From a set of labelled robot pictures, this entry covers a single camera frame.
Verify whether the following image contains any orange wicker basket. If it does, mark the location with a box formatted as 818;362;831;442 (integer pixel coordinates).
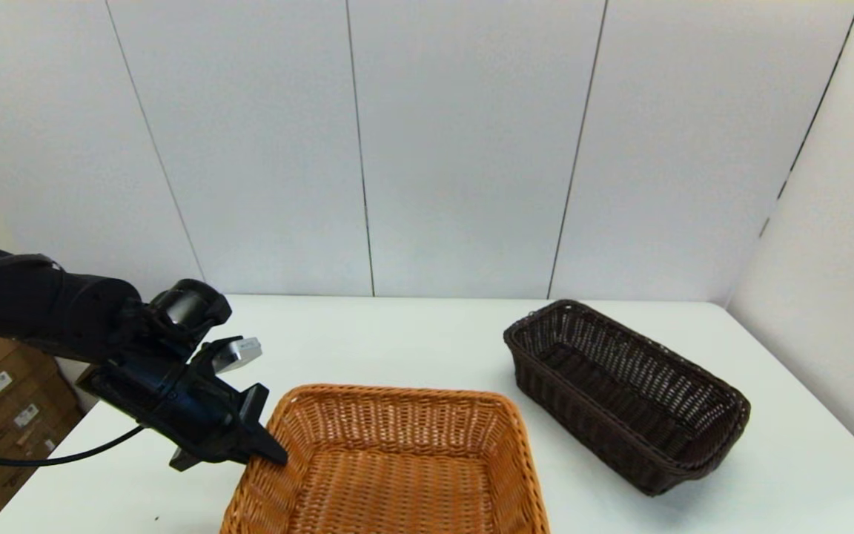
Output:
219;383;551;534

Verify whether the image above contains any dark brown wicker basket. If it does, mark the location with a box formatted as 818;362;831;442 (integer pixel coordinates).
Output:
502;300;752;496

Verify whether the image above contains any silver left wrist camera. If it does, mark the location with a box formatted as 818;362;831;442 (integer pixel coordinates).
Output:
208;336;263;374

